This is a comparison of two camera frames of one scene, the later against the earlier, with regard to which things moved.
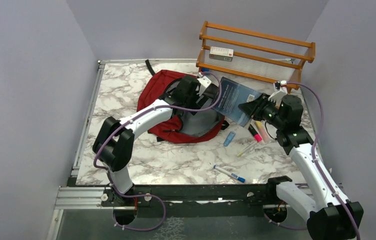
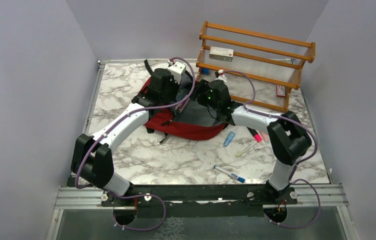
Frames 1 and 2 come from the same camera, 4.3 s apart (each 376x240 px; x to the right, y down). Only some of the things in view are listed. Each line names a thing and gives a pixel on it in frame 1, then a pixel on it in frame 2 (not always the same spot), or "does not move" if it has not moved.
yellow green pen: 241,152 does not move
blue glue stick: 229,138 does not move
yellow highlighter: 262,131 does not move
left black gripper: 194,105 → 176,86
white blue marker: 229,174 does not move
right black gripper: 255,107 → 203,87
